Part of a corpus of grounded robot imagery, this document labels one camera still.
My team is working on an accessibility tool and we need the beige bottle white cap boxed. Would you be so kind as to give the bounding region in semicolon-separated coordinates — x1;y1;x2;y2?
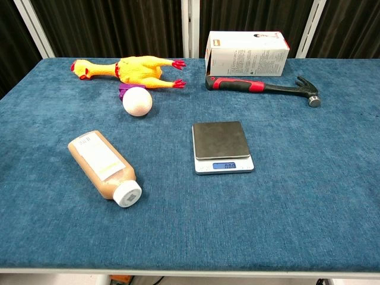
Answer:
67;129;143;208

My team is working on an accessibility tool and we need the silver digital kitchen scale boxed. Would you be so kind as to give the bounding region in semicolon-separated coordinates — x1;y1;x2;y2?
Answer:
191;121;255;176

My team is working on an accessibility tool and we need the white foam ball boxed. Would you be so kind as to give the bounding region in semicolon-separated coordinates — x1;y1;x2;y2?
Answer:
122;87;153;117

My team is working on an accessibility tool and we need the red black claw hammer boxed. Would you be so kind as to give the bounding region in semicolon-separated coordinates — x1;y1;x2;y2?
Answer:
205;75;322;108

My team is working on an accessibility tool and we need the purple plastic block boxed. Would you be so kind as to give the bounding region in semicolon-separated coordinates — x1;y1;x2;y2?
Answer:
119;84;147;102

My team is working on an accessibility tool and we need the yellow rubber chicken toy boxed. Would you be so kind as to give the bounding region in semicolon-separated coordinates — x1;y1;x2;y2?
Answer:
70;55;187;90

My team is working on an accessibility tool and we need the blue velvet table cloth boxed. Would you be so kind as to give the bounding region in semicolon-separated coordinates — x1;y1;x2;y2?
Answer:
0;58;380;271

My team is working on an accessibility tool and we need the white cardboard box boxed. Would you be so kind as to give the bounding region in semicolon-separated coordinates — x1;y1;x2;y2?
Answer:
204;30;290;77

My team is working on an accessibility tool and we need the black pleated curtain panel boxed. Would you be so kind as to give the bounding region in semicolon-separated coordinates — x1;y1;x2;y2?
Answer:
31;0;183;59
0;0;42;99
307;0;380;60
198;0;315;59

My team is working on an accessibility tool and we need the white table frame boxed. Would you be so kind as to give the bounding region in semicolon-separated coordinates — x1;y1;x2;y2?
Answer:
0;267;380;285

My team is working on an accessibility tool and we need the white slanted frame post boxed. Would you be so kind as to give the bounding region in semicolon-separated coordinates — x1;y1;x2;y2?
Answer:
13;0;56;59
296;0;327;59

